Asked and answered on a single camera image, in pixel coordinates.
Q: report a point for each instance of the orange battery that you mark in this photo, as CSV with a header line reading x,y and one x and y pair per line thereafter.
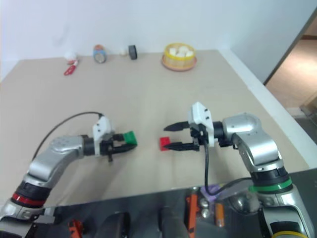
x,y
219,214

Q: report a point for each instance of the red cube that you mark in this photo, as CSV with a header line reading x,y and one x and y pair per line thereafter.
x,y
164,142

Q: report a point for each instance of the purple object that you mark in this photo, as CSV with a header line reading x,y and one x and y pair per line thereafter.
x,y
212,196

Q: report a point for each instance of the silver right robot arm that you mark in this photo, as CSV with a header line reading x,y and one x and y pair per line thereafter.
x,y
257,148

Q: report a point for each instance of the red plastic scissors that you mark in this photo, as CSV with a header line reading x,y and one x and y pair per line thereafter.
x,y
70,70

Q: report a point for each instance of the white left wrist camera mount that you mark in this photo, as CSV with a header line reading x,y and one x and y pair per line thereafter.
x,y
102,129

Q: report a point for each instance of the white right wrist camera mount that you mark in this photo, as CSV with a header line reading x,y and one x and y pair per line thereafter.
x,y
201,119

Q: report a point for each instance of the blue orange can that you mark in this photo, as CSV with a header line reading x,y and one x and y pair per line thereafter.
x,y
99,54

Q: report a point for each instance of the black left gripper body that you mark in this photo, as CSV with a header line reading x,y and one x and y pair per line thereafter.
x,y
108,148

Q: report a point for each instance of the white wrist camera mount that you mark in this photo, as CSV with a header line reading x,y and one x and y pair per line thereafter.
x,y
201,119
102,129

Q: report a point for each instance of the orange black tool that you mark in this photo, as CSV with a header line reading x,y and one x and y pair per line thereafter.
x,y
192,213
75,227

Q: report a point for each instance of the yellow plastic basket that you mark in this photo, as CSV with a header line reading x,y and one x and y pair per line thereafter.
x,y
178,60

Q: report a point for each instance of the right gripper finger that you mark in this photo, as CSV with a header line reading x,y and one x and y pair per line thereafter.
x,y
176,127
179,146

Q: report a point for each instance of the silver ball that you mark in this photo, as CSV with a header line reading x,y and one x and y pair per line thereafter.
x,y
204,202
206,213

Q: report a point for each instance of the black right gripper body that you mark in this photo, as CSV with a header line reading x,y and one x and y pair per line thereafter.
x,y
197,141

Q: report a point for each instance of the green cube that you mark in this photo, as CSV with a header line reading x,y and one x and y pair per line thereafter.
x,y
130,137

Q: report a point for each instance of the small white ball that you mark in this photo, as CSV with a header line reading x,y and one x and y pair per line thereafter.
x,y
70,55

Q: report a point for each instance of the tiny white object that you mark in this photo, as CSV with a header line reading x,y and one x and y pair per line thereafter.
x,y
123,51

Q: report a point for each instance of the white lump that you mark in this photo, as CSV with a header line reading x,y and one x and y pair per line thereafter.
x,y
189,53
183,50
172,51

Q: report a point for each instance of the black tape roll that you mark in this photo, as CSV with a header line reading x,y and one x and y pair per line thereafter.
x,y
133,52

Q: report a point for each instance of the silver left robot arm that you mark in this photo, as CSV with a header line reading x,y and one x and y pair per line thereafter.
x,y
44,163

